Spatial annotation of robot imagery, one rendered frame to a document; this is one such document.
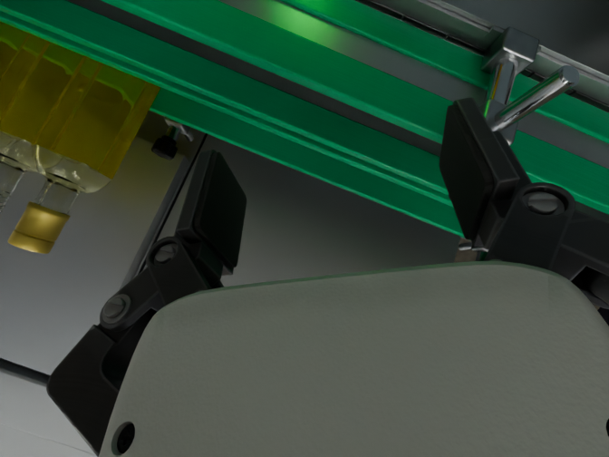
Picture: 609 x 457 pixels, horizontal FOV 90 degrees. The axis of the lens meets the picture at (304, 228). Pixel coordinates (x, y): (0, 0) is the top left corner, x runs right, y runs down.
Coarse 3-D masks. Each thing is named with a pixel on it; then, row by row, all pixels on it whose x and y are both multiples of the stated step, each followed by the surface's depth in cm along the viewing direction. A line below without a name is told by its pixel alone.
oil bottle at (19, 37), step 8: (0, 24) 31; (8, 24) 31; (0, 32) 31; (8, 32) 31; (16, 32) 31; (24, 32) 31; (0, 40) 31; (8, 40) 31; (16, 40) 31; (24, 40) 32; (0, 48) 31; (8, 48) 31; (16, 48) 31; (0, 56) 30; (8, 56) 31; (0, 64) 30; (8, 64) 31; (0, 72) 31
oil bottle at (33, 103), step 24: (24, 48) 31; (48, 48) 31; (24, 72) 30; (48, 72) 31; (72, 72) 31; (0, 96) 30; (24, 96) 30; (48, 96) 30; (0, 120) 29; (24, 120) 30; (0, 144) 29; (24, 144) 30; (24, 168) 31
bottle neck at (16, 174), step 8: (0, 168) 30; (8, 168) 31; (0, 176) 30; (8, 176) 31; (16, 176) 31; (0, 184) 30; (8, 184) 31; (16, 184) 32; (0, 192) 30; (8, 192) 31; (0, 200) 31; (0, 208) 31
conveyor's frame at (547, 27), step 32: (384, 0) 23; (416, 0) 22; (448, 0) 22; (480, 0) 23; (512, 0) 23; (544, 0) 23; (576, 0) 24; (608, 0) 24; (448, 32) 24; (480, 32) 23; (544, 32) 23; (576, 32) 23; (608, 32) 24; (544, 64) 24; (576, 64) 23; (608, 64) 23; (608, 96) 24
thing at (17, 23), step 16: (0, 16) 30; (32, 32) 30; (48, 32) 30; (80, 48) 30; (112, 64) 30; (128, 64) 30; (144, 80) 31; (160, 80) 30; (192, 96) 31; (224, 112) 32; (240, 112) 31; (272, 128) 31; (304, 144) 32; (320, 144) 31; (352, 160) 32; (384, 176) 32; (400, 176) 32; (432, 192) 32
